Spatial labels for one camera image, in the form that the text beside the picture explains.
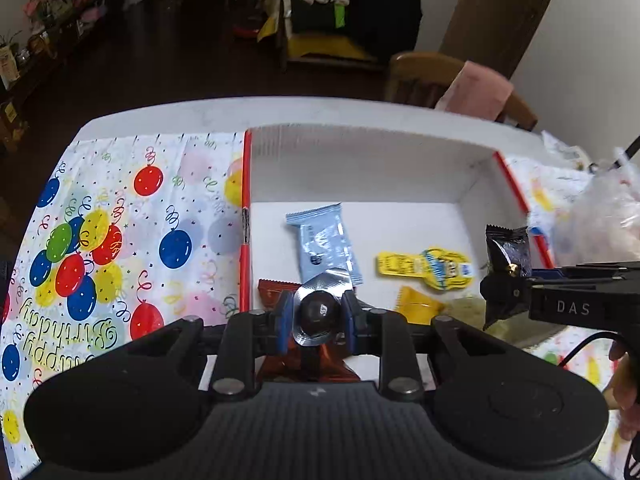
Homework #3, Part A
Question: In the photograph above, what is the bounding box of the person's right hand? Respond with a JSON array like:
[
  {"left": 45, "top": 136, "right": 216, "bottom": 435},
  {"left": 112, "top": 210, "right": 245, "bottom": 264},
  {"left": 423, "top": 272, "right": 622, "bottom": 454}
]
[{"left": 608, "top": 341, "right": 640, "bottom": 441}]

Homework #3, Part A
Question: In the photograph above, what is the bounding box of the balloon birthday tablecloth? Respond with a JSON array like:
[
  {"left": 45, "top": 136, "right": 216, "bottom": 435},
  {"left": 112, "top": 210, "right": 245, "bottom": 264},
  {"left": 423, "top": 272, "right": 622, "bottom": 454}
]
[{"left": 0, "top": 131, "right": 640, "bottom": 480}]

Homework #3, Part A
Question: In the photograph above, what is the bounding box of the silver triangular chocolate packet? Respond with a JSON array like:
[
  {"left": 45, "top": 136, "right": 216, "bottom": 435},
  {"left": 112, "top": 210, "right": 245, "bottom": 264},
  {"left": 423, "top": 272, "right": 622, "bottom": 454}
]
[{"left": 292, "top": 268, "right": 354, "bottom": 348}]

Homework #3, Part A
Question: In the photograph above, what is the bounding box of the small yellow snack packet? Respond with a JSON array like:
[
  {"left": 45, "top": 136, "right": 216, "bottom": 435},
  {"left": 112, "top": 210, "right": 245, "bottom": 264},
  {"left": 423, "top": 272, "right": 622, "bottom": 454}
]
[{"left": 395, "top": 286, "right": 446, "bottom": 325}]

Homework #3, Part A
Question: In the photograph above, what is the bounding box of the pale yellow snack packet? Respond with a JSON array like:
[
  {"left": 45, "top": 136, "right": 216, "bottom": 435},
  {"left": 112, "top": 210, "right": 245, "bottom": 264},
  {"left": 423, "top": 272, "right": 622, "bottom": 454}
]
[{"left": 440, "top": 296, "right": 565, "bottom": 349}]

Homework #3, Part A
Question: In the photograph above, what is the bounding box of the black sofa with clothes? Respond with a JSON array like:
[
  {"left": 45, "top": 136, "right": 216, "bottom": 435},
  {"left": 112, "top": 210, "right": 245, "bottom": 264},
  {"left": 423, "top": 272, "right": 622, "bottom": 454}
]
[{"left": 281, "top": 0, "right": 422, "bottom": 64}]

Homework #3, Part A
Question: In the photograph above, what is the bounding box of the pink cloth on chair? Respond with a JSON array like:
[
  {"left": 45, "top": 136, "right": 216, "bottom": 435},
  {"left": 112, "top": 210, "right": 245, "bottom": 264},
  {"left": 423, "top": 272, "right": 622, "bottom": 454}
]
[{"left": 435, "top": 61, "right": 514, "bottom": 122}]

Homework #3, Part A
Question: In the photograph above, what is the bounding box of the yellow minion candy packet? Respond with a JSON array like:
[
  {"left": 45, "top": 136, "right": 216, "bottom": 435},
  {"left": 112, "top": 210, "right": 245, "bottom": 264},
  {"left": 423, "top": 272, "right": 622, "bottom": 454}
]
[{"left": 376, "top": 247, "right": 475, "bottom": 292}]

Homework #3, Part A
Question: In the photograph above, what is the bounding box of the brown foil snack packet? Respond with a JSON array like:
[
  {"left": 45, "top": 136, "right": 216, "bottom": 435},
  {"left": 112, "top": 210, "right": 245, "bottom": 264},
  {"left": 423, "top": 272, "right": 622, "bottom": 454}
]
[{"left": 257, "top": 278, "right": 360, "bottom": 382}]

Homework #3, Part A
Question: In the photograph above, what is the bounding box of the red cardboard box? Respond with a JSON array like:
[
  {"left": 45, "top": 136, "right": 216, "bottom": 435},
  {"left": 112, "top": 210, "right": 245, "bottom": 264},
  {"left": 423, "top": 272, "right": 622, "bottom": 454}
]
[{"left": 244, "top": 124, "right": 527, "bottom": 309}]

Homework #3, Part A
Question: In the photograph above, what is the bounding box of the black snack packet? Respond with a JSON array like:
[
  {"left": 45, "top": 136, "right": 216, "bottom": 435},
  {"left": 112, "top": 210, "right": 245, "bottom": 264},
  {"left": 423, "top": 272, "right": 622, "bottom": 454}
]
[{"left": 485, "top": 224, "right": 532, "bottom": 278}]

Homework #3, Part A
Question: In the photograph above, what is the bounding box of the clear plastic bag of snacks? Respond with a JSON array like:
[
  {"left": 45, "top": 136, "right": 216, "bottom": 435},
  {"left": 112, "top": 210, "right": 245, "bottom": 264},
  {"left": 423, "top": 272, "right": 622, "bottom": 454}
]
[{"left": 551, "top": 148, "right": 639, "bottom": 266}]

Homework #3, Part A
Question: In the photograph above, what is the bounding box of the light blue snack packet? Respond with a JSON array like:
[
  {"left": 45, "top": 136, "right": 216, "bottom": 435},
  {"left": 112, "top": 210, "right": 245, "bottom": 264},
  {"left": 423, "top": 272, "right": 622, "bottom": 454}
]
[{"left": 285, "top": 203, "right": 363, "bottom": 286}]

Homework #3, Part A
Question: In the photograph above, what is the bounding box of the wooden door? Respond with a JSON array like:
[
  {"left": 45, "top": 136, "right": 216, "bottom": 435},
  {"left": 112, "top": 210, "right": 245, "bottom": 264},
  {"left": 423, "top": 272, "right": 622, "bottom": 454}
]
[{"left": 439, "top": 0, "right": 550, "bottom": 78}]

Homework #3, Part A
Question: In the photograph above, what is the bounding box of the wooden chair far side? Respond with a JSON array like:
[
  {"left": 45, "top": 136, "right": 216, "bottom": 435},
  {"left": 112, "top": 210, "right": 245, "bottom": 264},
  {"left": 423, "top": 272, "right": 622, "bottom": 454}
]
[{"left": 385, "top": 52, "right": 538, "bottom": 131}]

